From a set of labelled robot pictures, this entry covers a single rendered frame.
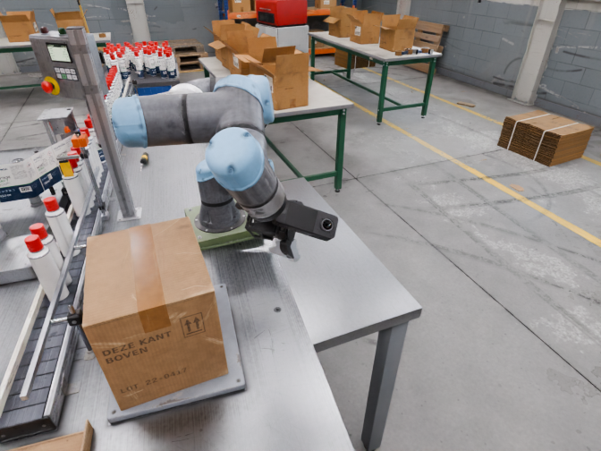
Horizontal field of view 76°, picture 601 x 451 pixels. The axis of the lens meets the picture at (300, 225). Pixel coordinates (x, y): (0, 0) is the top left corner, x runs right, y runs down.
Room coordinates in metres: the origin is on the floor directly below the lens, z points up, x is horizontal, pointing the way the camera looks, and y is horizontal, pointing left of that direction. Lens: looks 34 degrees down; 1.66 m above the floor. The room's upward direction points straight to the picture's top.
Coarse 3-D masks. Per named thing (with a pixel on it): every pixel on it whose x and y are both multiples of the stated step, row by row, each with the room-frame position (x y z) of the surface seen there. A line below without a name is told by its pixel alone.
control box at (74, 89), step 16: (32, 48) 1.32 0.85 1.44; (96, 48) 1.36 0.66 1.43; (48, 64) 1.31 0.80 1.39; (64, 64) 1.29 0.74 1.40; (96, 64) 1.34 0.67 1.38; (48, 80) 1.32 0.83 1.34; (64, 80) 1.29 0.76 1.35; (80, 80) 1.28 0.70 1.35; (64, 96) 1.30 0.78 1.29; (80, 96) 1.28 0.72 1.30
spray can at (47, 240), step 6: (30, 228) 0.83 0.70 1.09; (36, 228) 0.83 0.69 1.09; (42, 228) 0.84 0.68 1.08; (42, 234) 0.83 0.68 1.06; (48, 234) 0.86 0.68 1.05; (42, 240) 0.83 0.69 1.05; (48, 240) 0.84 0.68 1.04; (54, 240) 0.85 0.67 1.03; (48, 246) 0.83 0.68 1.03; (54, 246) 0.84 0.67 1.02; (54, 252) 0.83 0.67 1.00; (54, 258) 0.83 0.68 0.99; (60, 258) 0.84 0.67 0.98; (60, 264) 0.84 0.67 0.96; (60, 270) 0.83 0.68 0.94; (66, 282) 0.83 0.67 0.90
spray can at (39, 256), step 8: (24, 240) 0.78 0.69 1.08; (32, 240) 0.78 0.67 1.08; (40, 240) 0.80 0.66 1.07; (32, 248) 0.77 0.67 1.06; (40, 248) 0.79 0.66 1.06; (48, 248) 0.80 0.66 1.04; (32, 256) 0.77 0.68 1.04; (40, 256) 0.77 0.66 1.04; (48, 256) 0.79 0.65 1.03; (32, 264) 0.77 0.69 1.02; (40, 264) 0.77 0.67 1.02; (48, 264) 0.78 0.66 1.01; (40, 272) 0.77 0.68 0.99; (48, 272) 0.77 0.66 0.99; (56, 272) 0.79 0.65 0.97; (40, 280) 0.77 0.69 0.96; (48, 280) 0.77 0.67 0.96; (56, 280) 0.78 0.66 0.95; (48, 288) 0.77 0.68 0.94; (64, 288) 0.79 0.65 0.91; (48, 296) 0.77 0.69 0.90; (64, 296) 0.78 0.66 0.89
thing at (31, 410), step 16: (96, 208) 1.26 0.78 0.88; (80, 240) 1.06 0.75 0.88; (80, 256) 0.97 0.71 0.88; (80, 272) 0.90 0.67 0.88; (48, 304) 0.76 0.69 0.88; (64, 304) 0.76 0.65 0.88; (32, 336) 0.65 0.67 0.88; (48, 336) 0.65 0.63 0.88; (32, 352) 0.60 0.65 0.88; (48, 352) 0.60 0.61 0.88; (48, 368) 0.56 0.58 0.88; (16, 384) 0.52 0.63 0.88; (48, 384) 0.52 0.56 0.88; (16, 400) 0.48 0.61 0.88; (32, 400) 0.48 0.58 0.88; (16, 416) 0.44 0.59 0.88; (32, 416) 0.44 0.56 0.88
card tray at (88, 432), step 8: (88, 424) 0.43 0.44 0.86; (80, 432) 0.43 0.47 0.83; (88, 432) 0.42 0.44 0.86; (48, 440) 0.42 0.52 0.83; (56, 440) 0.42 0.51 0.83; (64, 440) 0.42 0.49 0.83; (72, 440) 0.42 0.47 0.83; (80, 440) 0.42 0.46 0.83; (88, 440) 0.41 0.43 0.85; (16, 448) 0.40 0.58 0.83; (24, 448) 0.40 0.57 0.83; (32, 448) 0.40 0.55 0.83; (40, 448) 0.40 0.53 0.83; (48, 448) 0.40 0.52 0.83; (56, 448) 0.40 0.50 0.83; (64, 448) 0.40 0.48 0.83; (72, 448) 0.40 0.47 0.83; (80, 448) 0.40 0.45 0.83; (88, 448) 0.40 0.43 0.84
